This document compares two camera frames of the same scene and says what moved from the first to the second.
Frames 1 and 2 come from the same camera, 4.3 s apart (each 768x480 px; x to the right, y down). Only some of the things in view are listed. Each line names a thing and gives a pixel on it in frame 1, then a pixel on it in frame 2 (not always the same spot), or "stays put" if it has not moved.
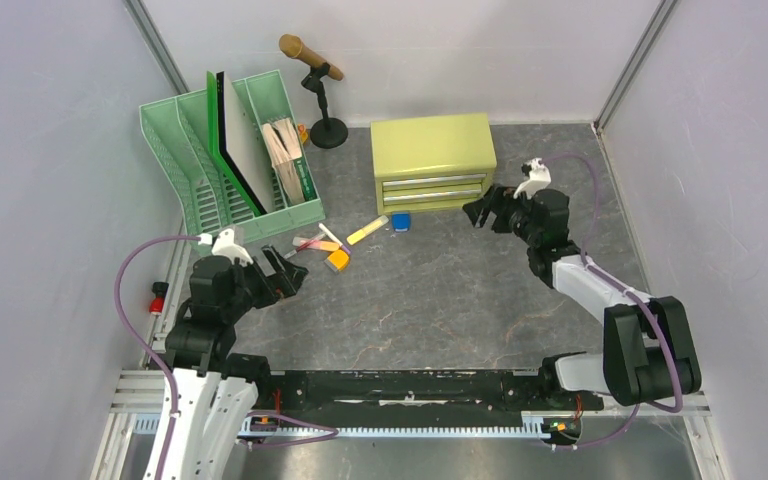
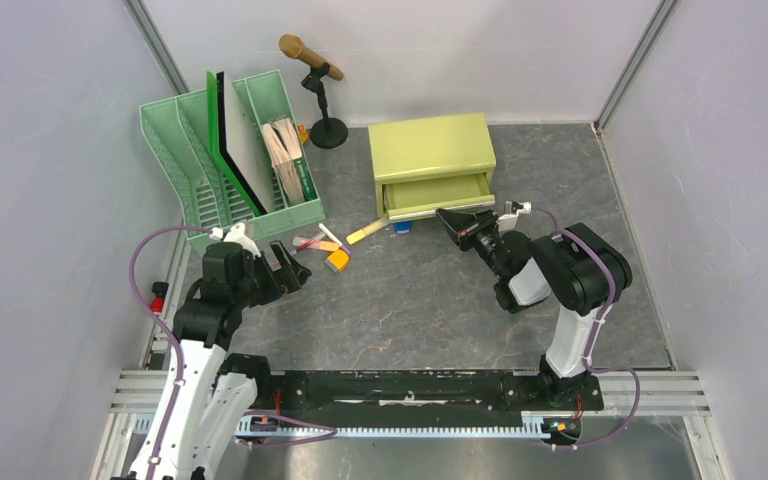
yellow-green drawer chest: (432, 163) stays put
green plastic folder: (211, 93) stays put
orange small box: (339, 259) stays put
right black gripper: (499, 200) to (463, 229)
